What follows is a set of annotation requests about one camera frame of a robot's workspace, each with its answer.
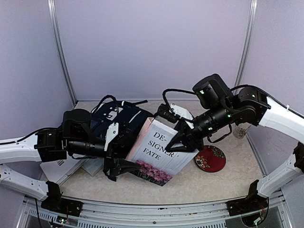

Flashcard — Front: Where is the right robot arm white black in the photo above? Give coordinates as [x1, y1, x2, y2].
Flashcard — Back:
[164, 74, 304, 211]

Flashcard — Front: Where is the aluminium corner post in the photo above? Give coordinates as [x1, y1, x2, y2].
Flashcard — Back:
[47, 0, 78, 107]
[234, 0, 258, 86]

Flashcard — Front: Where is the aluminium corner post right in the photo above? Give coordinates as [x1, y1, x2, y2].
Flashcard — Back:
[234, 0, 258, 86]

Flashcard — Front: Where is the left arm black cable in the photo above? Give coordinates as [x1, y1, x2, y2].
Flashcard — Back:
[91, 95, 122, 114]

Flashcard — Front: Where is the white barcode book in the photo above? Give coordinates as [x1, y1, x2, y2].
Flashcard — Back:
[40, 157, 85, 185]

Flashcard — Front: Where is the designer fate flower book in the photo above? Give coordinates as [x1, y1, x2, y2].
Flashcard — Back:
[126, 117, 199, 186]

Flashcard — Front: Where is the pale green thin book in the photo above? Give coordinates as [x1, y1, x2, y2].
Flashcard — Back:
[81, 158, 104, 177]

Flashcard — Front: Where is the aluminium front rail frame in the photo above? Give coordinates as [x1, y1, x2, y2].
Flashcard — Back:
[15, 190, 294, 228]

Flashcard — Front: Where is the red floral plate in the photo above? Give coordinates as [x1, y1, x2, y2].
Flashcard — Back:
[194, 145, 226, 173]

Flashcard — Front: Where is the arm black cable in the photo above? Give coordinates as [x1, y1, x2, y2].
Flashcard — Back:
[91, 95, 122, 114]
[162, 88, 198, 112]

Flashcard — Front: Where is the aluminium corner post left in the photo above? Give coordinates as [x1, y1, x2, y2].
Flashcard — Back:
[47, 0, 78, 107]

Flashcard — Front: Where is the navy blue student backpack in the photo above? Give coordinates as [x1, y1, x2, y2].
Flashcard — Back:
[91, 95, 153, 155]

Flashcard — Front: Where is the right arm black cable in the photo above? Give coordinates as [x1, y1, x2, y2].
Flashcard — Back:
[162, 88, 198, 112]

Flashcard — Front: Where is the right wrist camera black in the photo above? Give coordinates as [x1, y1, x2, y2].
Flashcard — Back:
[155, 104, 194, 123]

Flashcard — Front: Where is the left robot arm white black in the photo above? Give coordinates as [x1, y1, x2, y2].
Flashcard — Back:
[0, 109, 141, 211]

